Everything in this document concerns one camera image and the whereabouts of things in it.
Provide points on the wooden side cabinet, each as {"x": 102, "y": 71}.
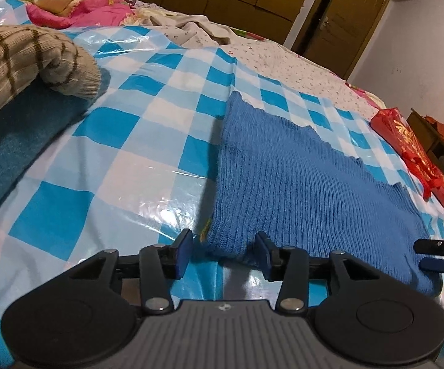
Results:
{"x": 433, "y": 142}

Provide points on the pink floral quilt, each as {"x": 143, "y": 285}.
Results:
{"x": 87, "y": 7}

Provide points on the white floral bedsheet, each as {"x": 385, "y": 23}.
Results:
{"x": 283, "y": 61}

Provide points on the blue yellow-striped knit sweater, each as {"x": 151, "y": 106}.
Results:
{"x": 302, "y": 184}

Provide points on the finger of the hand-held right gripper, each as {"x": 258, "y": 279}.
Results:
{"x": 433, "y": 246}
{"x": 437, "y": 264}

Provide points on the orange cloth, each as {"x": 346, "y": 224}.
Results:
{"x": 439, "y": 127}

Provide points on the blue white checked plastic sheet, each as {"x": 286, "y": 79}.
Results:
{"x": 129, "y": 161}

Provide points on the beige brown-striped sweater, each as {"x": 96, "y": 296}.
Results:
{"x": 18, "y": 61}

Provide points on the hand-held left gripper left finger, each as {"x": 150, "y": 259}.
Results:
{"x": 183, "y": 255}

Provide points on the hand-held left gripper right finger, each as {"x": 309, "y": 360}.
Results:
{"x": 263, "y": 257}

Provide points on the red plastic bag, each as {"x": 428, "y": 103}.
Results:
{"x": 414, "y": 150}

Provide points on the brown wooden door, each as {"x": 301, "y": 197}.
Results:
{"x": 349, "y": 23}

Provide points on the teal folded garment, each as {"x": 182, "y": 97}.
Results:
{"x": 18, "y": 142}

